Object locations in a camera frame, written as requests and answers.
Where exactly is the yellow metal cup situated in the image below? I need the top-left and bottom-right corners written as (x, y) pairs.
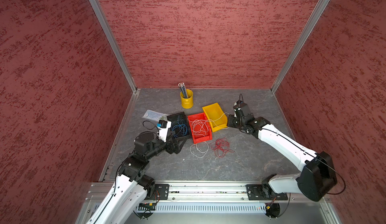
top-left (180, 89), bottom-right (194, 109)

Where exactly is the white cable tangle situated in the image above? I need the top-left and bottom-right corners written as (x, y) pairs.
top-left (189, 141), bottom-right (210, 160)

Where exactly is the red plastic bin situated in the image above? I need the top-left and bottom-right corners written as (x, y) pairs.
top-left (188, 113), bottom-right (213, 144)

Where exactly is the corner aluminium post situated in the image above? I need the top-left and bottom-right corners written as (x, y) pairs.
top-left (88, 0), bottom-right (138, 94)
top-left (271, 0), bottom-right (330, 94)

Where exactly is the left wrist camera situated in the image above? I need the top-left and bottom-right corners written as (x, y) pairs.
top-left (156, 120), bottom-right (171, 142)

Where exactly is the right corner aluminium post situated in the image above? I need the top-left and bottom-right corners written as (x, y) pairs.
top-left (271, 0), bottom-right (330, 94)

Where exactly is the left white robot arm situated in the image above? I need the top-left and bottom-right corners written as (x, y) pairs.
top-left (86, 130), bottom-right (189, 224)

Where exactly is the black plastic bin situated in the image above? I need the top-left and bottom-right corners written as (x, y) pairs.
top-left (167, 112), bottom-right (192, 139)

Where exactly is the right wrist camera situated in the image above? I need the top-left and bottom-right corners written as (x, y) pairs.
top-left (233, 101), bottom-right (243, 118)

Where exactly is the yellow plastic bin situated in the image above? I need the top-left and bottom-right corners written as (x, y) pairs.
top-left (202, 102), bottom-right (228, 133)

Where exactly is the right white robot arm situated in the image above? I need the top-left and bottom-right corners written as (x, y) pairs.
top-left (227, 100), bottom-right (339, 202)

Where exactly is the bundle of metal rods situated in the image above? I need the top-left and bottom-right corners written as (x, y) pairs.
top-left (178, 82), bottom-right (189, 98)

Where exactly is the clear plastic bag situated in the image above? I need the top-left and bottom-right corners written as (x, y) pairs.
top-left (143, 109), bottom-right (167, 122)

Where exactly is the blue cable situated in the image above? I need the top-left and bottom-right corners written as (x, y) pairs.
top-left (170, 115), bottom-right (190, 138)

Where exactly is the left corner aluminium post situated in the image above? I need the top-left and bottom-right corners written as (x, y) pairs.
top-left (88, 0), bottom-right (138, 94)

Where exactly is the red cable tangle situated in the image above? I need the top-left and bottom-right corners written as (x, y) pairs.
top-left (209, 138), bottom-right (235, 158)

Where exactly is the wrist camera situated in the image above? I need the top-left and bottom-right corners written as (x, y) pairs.
top-left (233, 101), bottom-right (243, 118)
top-left (156, 120), bottom-right (171, 142)

